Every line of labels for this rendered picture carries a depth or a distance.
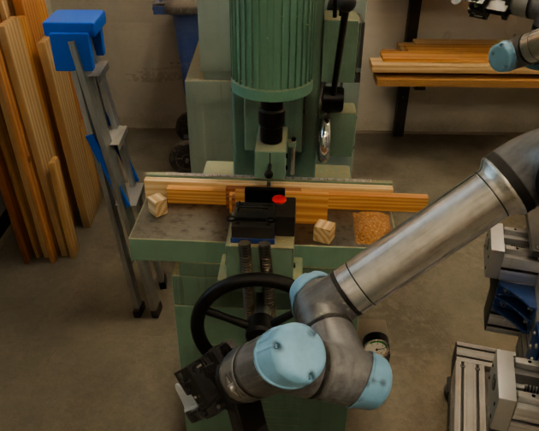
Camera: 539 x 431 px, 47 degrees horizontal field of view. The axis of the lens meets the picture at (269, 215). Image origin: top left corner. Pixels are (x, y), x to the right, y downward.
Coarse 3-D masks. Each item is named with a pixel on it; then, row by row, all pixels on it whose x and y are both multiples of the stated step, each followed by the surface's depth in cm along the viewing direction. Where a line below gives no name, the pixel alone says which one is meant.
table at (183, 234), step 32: (160, 224) 142; (192, 224) 142; (224, 224) 142; (352, 224) 142; (160, 256) 139; (192, 256) 138; (224, 256) 137; (320, 256) 136; (352, 256) 136; (256, 288) 130
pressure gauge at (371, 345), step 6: (366, 336) 143; (372, 336) 142; (378, 336) 141; (384, 336) 142; (366, 342) 142; (372, 342) 141; (378, 342) 141; (384, 342) 141; (366, 348) 142; (372, 348) 142; (378, 348) 142; (384, 348) 142; (378, 354) 143; (384, 354) 143
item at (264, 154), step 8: (256, 144) 139; (264, 144) 139; (280, 144) 139; (256, 152) 136; (264, 152) 136; (272, 152) 136; (280, 152) 136; (256, 160) 137; (264, 160) 137; (272, 160) 137; (280, 160) 137; (256, 168) 139; (264, 168) 138; (272, 168) 138; (280, 168) 138; (256, 176) 140; (280, 176) 139
